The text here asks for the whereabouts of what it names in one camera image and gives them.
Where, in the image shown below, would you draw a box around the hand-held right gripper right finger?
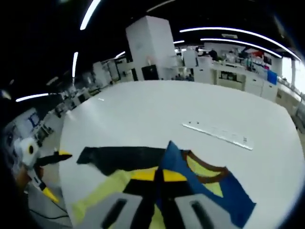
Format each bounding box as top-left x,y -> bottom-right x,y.
158,168 -> 233,229

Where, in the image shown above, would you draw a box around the straight ceiling light strip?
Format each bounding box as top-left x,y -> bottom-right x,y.
80,0 -> 102,31

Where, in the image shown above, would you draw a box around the red blue wall sign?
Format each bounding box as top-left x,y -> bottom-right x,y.
243,46 -> 265,58

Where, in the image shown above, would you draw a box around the black cabinet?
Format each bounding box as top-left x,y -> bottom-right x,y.
141,64 -> 159,81

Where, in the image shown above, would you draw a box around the yellow blue black garment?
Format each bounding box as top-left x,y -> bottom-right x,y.
70,140 -> 257,229

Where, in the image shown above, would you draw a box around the person's left hand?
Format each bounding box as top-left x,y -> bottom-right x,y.
14,166 -> 33,191

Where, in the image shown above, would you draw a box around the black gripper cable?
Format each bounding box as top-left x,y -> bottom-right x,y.
28,190 -> 70,220

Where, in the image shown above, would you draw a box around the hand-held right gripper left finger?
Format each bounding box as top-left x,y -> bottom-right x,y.
101,167 -> 159,229

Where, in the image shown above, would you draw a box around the metal shelving racks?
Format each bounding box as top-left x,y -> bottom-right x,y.
91,61 -> 120,89

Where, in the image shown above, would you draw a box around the long curved ceiling light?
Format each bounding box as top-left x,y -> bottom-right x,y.
180,27 -> 301,60
200,38 -> 283,58

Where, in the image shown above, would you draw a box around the long white counter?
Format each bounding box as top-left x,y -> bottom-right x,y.
193,59 -> 279,101

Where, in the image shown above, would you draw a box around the white square pillar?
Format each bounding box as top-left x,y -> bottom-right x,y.
125,15 -> 176,81

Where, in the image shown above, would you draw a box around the blue storage bin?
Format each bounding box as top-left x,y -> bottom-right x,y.
267,70 -> 278,84

